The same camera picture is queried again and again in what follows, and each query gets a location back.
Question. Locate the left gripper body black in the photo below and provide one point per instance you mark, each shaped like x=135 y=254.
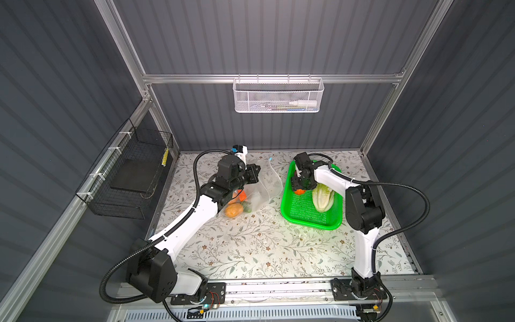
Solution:
x=243 y=178

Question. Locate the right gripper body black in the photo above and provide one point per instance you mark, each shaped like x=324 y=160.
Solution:
x=298 y=183

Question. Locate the clear zip top bag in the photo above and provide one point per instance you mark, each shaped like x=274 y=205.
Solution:
x=268 y=188

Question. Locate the toy potato yellow brown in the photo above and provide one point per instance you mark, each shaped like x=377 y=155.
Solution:
x=234 y=210

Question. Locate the toy green chili pepper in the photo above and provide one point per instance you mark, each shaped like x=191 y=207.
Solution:
x=248 y=207

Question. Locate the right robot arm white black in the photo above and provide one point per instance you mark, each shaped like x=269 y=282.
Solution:
x=364 y=212

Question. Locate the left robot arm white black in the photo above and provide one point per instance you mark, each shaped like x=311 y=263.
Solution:
x=152 y=271

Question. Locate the toy napa cabbage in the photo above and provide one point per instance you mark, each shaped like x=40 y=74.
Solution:
x=323 y=198

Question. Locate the green plastic basket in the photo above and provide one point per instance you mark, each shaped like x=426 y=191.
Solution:
x=299 y=209

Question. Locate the yellow tag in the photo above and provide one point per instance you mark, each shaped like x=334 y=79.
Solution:
x=165 y=157

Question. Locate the white marker pen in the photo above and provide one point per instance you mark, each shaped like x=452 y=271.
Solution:
x=304 y=103

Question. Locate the black flat pad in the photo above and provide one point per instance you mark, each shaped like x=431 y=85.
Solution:
x=135 y=176

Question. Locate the white ribbed vent panel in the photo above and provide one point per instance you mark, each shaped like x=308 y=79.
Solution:
x=274 y=313

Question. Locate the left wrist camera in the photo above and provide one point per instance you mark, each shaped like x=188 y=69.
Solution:
x=240 y=151

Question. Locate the white wire mesh basket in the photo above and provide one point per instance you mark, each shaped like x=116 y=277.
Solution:
x=271 y=94

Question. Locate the black wire cage basket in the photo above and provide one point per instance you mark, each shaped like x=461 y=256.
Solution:
x=138 y=143

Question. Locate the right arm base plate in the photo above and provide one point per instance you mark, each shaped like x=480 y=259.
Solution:
x=357 y=289

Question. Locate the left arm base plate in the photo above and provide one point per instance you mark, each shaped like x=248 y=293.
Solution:
x=208 y=294

